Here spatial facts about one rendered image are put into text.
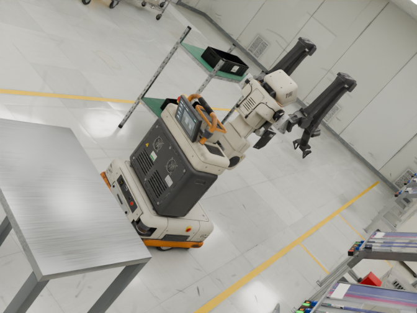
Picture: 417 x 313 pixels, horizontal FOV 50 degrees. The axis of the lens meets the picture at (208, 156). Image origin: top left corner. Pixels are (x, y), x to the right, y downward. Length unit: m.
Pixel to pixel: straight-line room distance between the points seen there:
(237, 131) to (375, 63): 8.17
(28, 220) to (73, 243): 0.15
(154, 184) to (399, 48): 8.69
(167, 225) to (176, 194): 0.26
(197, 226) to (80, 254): 1.70
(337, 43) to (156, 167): 8.70
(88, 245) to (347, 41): 10.03
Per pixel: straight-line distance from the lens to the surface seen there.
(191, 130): 2.69
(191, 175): 2.69
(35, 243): 1.44
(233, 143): 3.01
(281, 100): 2.93
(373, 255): 3.56
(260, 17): 11.92
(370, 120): 10.89
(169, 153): 2.84
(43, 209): 1.56
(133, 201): 2.91
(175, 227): 2.97
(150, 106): 4.00
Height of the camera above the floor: 1.77
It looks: 21 degrees down
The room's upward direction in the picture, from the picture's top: 39 degrees clockwise
